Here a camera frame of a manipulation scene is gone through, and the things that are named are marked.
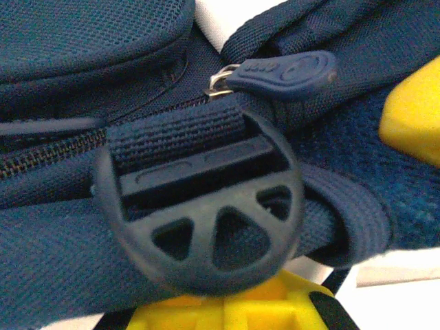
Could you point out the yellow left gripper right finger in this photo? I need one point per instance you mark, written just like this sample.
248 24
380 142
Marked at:
275 309

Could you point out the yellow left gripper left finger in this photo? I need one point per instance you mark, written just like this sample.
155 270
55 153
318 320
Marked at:
178 316

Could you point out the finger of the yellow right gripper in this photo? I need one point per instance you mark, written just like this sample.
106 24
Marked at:
416 120

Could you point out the navy blue backpack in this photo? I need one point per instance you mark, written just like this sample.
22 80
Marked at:
103 51

